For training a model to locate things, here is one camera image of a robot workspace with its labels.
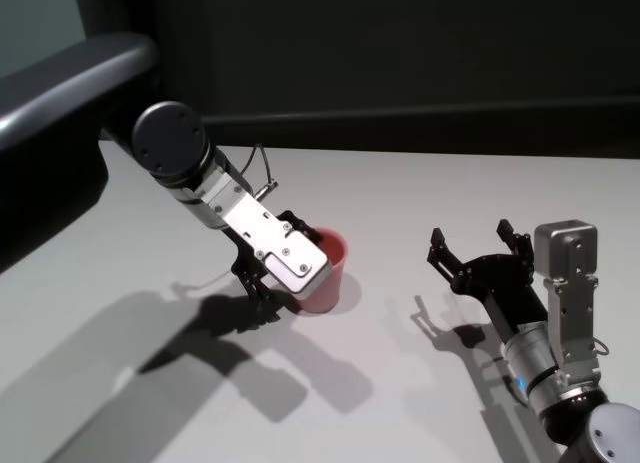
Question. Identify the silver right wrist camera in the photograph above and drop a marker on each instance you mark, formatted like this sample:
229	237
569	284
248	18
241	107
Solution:
565	248

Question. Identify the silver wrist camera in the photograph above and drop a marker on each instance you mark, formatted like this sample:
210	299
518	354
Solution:
565	248
295	263

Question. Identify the pink plastic cup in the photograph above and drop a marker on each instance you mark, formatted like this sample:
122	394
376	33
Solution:
332	283

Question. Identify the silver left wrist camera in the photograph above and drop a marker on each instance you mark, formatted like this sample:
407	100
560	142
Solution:
295	263

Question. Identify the dark low horizontal rail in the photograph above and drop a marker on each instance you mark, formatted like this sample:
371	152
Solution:
400	133

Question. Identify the grey vertical frame column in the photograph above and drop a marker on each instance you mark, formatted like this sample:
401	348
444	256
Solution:
120	8

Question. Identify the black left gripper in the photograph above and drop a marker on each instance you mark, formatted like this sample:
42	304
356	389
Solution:
246	260

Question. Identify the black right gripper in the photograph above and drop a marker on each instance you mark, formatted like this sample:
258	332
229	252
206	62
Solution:
495	288

